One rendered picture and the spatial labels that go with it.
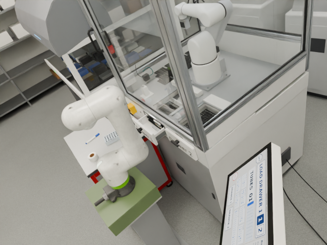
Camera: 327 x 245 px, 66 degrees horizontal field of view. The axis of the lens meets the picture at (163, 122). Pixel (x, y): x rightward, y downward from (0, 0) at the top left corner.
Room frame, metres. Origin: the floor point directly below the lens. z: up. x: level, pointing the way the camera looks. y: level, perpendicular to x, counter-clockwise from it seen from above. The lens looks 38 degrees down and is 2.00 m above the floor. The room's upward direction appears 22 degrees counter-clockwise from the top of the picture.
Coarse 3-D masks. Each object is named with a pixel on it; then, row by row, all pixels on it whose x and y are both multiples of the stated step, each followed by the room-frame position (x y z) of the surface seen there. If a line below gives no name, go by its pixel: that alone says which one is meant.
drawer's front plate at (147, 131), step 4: (132, 120) 1.55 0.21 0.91; (136, 120) 1.51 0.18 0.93; (136, 124) 1.51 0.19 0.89; (140, 124) 1.44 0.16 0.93; (144, 128) 1.38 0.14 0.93; (144, 132) 1.41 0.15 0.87; (148, 132) 1.33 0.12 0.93; (148, 136) 1.36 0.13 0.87; (152, 136) 1.29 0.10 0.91; (152, 140) 1.32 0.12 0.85; (156, 140) 1.30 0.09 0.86; (156, 144) 1.29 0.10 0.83
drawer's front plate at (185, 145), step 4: (168, 132) 1.26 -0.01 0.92; (172, 132) 1.24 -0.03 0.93; (168, 136) 1.28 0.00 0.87; (172, 136) 1.23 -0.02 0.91; (176, 136) 1.19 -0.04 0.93; (180, 140) 1.14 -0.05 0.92; (184, 140) 1.12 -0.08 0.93; (180, 144) 1.16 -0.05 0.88; (184, 144) 1.10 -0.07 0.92; (188, 144) 1.08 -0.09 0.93; (180, 148) 1.18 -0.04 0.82; (184, 148) 1.12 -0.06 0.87; (188, 148) 1.07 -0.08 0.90; (192, 148) 1.04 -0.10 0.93; (188, 152) 1.09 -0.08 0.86; (192, 152) 1.04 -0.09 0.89; (192, 156) 1.06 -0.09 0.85; (196, 156) 1.04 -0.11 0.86
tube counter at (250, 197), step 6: (252, 192) 0.53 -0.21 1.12; (252, 198) 0.50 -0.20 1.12; (252, 204) 0.48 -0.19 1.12; (252, 210) 0.46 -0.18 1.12; (246, 216) 0.46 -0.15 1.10; (252, 216) 0.44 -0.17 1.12; (246, 222) 0.44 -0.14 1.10; (252, 222) 0.42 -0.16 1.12; (246, 228) 0.42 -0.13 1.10; (252, 228) 0.40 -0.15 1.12; (246, 234) 0.40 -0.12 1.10; (252, 234) 0.38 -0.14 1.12; (246, 240) 0.38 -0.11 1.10
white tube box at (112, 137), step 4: (112, 132) 1.66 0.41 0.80; (104, 136) 1.65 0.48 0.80; (108, 136) 1.64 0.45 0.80; (112, 136) 1.62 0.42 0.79; (116, 136) 1.60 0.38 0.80; (104, 140) 1.60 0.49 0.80; (108, 140) 1.58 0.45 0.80; (112, 140) 1.58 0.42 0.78; (116, 140) 1.58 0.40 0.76; (108, 144) 1.57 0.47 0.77
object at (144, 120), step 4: (144, 116) 1.57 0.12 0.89; (140, 120) 1.55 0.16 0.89; (144, 120) 1.56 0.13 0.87; (144, 124) 1.55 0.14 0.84; (148, 124) 1.53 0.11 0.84; (152, 124) 1.51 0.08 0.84; (148, 128) 1.48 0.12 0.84; (152, 128) 1.47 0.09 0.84; (152, 132) 1.42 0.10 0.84; (156, 132) 1.34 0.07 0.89; (160, 132) 1.34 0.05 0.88; (164, 132) 1.34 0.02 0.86; (156, 136) 1.32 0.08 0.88; (160, 136) 1.33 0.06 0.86
